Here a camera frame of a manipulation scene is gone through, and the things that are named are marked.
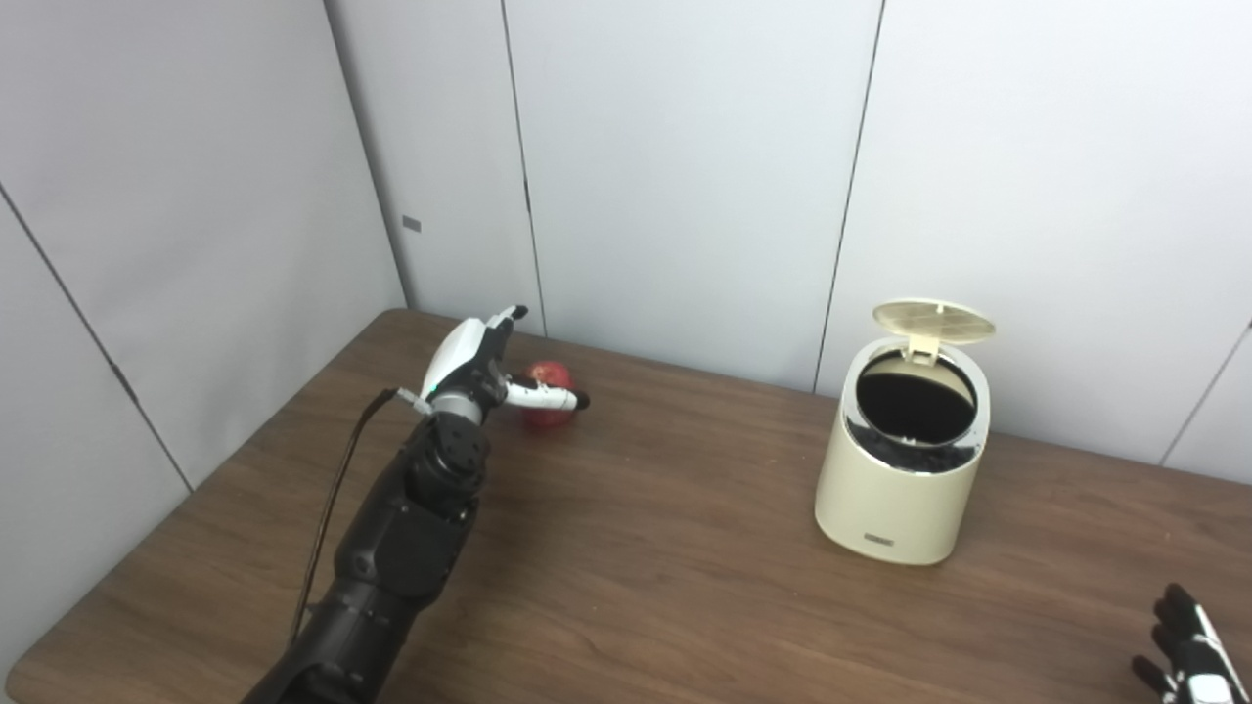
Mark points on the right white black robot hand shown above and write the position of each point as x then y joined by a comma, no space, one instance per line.
1198,665

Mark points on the cream-colored round bin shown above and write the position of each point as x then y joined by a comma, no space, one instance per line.
895,508

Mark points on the cream round bin lid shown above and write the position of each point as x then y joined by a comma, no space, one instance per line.
934,321

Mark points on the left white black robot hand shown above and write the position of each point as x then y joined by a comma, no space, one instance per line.
460,357

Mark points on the red apple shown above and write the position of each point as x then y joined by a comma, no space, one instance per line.
550,418

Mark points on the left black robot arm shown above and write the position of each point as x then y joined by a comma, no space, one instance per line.
401,548

